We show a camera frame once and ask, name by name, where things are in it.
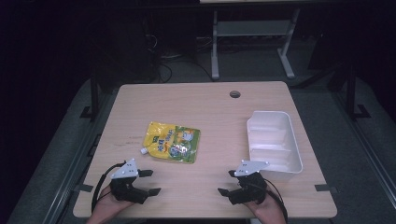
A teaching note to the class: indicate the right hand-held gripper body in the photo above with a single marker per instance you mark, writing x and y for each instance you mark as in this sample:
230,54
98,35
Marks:
250,189

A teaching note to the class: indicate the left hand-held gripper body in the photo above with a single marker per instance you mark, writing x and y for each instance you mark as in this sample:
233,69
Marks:
124,189

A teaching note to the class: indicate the person's left hand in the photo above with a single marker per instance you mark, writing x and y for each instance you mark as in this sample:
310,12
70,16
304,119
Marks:
107,207

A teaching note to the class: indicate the person's right hand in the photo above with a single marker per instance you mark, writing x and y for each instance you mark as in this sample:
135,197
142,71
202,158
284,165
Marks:
269,211

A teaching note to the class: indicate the black tape strip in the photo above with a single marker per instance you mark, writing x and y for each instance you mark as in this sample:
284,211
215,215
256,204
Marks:
323,188
84,188

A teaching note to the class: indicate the yellow green spout pouch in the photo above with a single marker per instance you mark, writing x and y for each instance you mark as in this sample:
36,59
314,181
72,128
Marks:
171,141

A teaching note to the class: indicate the white plastic bin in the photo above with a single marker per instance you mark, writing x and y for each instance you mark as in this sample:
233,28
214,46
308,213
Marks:
274,140

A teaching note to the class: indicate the black metal stand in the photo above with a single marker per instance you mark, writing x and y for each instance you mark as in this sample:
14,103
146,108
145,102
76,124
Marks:
351,93

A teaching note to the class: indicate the grey metal rail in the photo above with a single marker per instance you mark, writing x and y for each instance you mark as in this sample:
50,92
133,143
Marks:
73,161
367,149

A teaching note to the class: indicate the white metal desk frame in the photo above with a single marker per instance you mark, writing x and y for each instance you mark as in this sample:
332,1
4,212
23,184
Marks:
253,28

